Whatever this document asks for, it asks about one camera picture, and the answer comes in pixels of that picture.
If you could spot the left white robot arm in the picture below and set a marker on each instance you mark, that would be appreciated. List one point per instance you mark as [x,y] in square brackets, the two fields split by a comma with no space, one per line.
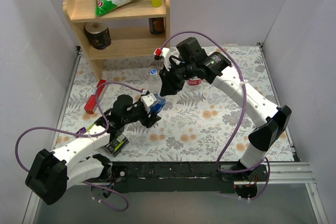
[52,173]

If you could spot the dark can on shelf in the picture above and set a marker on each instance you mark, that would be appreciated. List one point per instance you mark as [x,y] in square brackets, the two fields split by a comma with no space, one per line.
[156,25]

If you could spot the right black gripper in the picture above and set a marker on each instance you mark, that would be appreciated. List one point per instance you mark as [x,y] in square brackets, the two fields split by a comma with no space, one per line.
[171,77]

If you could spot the blue label water bottle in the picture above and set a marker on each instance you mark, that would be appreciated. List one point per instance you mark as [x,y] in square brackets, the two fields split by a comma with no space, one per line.
[161,101]

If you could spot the clear plastic bottle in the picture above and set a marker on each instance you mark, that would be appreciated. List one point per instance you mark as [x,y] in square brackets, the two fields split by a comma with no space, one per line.
[155,83]

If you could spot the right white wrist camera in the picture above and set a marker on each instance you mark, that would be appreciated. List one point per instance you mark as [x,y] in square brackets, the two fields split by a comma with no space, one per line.
[164,56]

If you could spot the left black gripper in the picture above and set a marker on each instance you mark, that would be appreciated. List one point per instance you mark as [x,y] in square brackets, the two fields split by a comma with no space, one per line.
[146,117]

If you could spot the blue white bottle cap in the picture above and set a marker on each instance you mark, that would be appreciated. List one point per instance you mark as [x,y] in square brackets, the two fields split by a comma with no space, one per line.
[153,72]

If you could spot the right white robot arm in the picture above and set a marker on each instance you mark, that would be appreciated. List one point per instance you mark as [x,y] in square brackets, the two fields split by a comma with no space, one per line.
[217,69]

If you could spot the dark round canister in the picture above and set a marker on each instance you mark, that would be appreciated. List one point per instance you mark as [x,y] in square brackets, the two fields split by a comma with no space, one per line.
[98,35]

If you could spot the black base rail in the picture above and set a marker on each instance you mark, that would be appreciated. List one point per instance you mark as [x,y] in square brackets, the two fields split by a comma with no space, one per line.
[133,177]

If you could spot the purple candy packet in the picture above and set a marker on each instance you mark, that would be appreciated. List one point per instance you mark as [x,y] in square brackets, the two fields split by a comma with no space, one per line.
[81,131]

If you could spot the floral patterned table mat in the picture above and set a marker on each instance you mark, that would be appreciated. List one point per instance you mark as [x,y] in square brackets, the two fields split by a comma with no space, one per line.
[195,124]

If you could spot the clear bottle red label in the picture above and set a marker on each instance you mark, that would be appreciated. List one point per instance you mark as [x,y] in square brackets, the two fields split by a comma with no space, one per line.
[194,81]

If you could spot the red rectangular box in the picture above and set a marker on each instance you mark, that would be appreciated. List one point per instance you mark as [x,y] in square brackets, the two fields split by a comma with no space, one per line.
[96,97]

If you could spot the black green product box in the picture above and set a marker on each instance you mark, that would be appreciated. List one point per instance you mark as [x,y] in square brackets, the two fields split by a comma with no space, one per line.
[115,146]

